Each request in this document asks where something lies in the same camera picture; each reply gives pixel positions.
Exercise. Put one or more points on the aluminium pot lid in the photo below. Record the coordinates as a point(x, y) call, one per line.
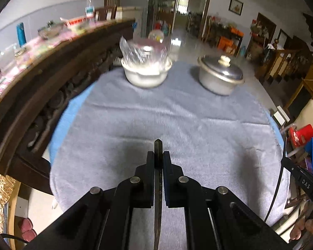
point(221, 68)

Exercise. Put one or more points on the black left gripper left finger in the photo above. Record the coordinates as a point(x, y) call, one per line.
point(101, 218)

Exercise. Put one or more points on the small white step stool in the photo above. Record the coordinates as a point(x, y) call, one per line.
point(280, 116)

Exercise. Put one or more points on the aluminium pot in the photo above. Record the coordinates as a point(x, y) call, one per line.
point(216, 82)

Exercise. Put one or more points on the white ceramic pot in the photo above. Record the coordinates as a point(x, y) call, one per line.
point(146, 77)

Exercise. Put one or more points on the clear plastic bag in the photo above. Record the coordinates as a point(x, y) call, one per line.
point(143, 51)

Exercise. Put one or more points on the grey towel cloth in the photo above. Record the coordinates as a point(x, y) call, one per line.
point(229, 141)

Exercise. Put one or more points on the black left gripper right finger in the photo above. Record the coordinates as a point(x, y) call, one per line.
point(215, 218)

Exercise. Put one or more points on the clear water bottle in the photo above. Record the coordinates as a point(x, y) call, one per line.
point(89, 11)

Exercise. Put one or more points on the framed wall picture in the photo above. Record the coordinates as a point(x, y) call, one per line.
point(236, 7)

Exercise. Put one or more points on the dark chopstick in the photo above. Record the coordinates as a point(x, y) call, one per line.
point(158, 162)

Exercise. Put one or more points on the blue table cover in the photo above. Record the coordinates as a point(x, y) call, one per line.
point(65, 122)

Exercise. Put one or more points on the red plastic stool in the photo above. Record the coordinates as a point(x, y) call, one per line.
point(300, 137)

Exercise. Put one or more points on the dark wooden sideboard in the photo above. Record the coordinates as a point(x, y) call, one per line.
point(33, 103)

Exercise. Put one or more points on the blue thermos bottle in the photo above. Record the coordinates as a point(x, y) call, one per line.
point(21, 34)

